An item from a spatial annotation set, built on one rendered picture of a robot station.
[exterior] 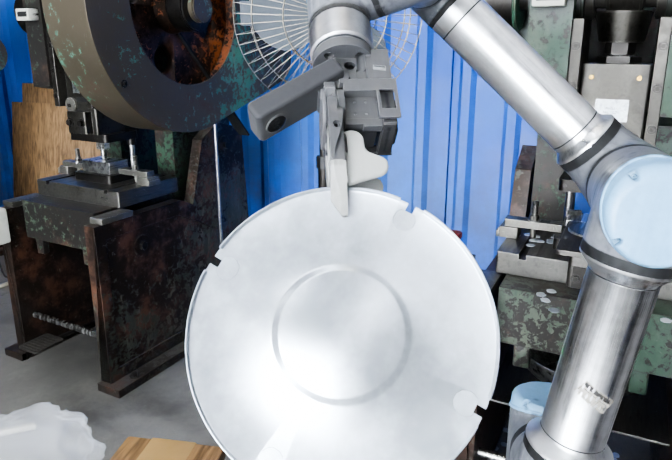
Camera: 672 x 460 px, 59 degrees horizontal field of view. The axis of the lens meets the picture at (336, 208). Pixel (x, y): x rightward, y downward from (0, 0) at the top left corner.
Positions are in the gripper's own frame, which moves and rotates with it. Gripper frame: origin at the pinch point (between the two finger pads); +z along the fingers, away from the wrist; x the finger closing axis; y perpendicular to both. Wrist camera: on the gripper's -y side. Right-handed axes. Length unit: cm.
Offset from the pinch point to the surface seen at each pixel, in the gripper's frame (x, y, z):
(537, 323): 83, 54, -14
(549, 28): 43, 56, -70
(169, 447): 95, -33, 8
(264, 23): 74, -9, -105
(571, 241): 67, 60, -27
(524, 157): 100, 71, -73
